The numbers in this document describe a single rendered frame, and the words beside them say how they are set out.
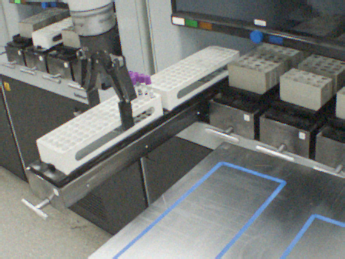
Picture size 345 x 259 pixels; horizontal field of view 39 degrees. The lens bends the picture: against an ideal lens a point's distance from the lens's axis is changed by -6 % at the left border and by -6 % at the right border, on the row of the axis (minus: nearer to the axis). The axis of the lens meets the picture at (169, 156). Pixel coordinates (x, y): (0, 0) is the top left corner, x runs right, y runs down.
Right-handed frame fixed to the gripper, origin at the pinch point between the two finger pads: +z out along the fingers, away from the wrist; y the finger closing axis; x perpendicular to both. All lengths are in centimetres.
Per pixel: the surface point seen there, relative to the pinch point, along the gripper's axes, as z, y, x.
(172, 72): -0.2, -2.2, 23.6
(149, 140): 7.1, 6.8, 4.0
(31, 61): 9, -73, 24
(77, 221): 86, -74, 26
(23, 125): 41, -93, 24
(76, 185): 6.3, 6.7, -17.4
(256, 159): 4.0, 34.3, 6.4
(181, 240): 3.8, 37.2, -19.5
